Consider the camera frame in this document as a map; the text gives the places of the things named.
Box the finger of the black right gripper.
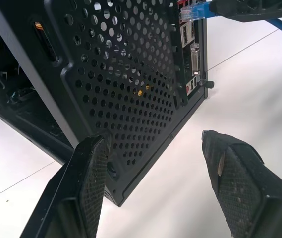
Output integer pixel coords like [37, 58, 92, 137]
[209, 0, 236, 17]
[226, 0, 282, 23]

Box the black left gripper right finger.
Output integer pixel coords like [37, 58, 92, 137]
[202, 129, 282, 238]

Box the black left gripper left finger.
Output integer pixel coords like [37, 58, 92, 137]
[20, 135, 109, 238]

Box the blue ethernet cable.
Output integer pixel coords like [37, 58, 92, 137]
[179, 1, 282, 44]

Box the black computer tower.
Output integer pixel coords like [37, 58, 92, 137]
[0, 0, 216, 208]

